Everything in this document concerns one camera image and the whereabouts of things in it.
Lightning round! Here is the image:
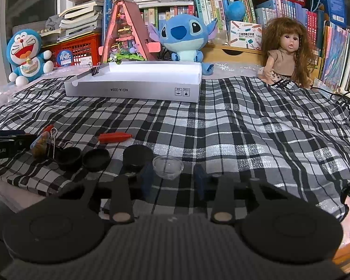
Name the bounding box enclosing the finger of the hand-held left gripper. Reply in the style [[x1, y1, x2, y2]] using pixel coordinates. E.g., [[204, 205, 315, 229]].
[[16, 135, 41, 156], [0, 129, 27, 137]]

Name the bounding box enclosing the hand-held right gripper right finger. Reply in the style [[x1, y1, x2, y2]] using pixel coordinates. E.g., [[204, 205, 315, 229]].
[[193, 164, 284, 224]]

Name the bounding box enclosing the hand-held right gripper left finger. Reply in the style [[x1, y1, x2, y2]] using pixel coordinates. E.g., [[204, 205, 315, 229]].
[[58, 163, 156, 224]]

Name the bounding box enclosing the small blue candy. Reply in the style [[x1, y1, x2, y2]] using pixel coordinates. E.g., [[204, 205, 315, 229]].
[[31, 132, 51, 158]]

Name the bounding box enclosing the black round cap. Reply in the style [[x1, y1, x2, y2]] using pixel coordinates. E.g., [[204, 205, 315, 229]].
[[82, 149, 111, 172], [123, 145, 154, 172], [56, 147, 83, 172]]

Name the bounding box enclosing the black binder clip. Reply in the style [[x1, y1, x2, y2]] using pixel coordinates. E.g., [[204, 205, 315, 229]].
[[48, 128, 74, 159], [88, 63, 103, 77]]

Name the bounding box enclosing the white cardboard box tray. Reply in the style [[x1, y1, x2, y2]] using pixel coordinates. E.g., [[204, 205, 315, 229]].
[[64, 61, 203, 103]]

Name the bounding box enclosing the black white plaid blanket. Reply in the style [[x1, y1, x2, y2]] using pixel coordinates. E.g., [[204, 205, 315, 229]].
[[0, 73, 350, 221]]

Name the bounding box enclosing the blue white cat plush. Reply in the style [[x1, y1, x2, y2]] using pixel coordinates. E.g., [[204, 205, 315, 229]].
[[6, 29, 53, 87]]

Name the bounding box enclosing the red plastic crate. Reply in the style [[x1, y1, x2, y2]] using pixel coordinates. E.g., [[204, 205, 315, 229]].
[[42, 33, 104, 70]]

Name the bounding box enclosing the grey cloth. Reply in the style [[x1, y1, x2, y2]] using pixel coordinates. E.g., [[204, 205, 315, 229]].
[[45, 14, 67, 32]]

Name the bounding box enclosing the wooden drawer box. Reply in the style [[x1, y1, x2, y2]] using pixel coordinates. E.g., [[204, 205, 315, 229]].
[[203, 44, 323, 80]]

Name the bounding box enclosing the stack of lying books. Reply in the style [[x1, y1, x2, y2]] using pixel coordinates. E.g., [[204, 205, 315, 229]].
[[57, 0, 105, 43]]

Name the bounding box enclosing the blue alien plush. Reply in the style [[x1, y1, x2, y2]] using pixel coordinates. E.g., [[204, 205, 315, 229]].
[[148, 14, 218, 75]]

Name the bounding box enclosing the pink triangular block house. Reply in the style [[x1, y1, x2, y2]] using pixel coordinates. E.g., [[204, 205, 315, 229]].
[[99, 0, 161, 64]]

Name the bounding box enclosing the row of thin blue books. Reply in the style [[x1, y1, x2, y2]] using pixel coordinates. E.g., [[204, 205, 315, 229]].
[[102, 0, 121, 53]]

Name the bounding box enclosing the white pencil print box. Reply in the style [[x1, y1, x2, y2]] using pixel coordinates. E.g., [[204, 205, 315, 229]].
[[227, 20, 263, 51]]

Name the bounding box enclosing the brown haired doll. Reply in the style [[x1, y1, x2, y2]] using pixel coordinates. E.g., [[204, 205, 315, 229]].
[[258, 17, 316, 89]]

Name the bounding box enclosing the row of shelf books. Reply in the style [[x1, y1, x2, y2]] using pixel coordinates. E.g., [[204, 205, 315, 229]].
[[137, 0, 258, 33]]

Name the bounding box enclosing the row of leaning thin books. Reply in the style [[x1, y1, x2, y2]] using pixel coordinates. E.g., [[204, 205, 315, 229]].
[[318, 20, 350, 88]]

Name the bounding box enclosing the row of pastel books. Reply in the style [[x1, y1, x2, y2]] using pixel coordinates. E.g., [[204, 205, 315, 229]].
[[255, 0, 325, 53]]

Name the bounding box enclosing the blue bag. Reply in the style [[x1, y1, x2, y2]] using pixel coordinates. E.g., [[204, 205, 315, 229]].
[[307, 0, 348, 30]]

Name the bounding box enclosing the wooden bead string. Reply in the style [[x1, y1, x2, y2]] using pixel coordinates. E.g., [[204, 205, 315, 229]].
[[36, 28, 61, 36]]

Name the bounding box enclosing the black cable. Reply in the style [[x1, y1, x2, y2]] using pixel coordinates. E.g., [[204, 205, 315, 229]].
[[312, 86, 350, 123]]

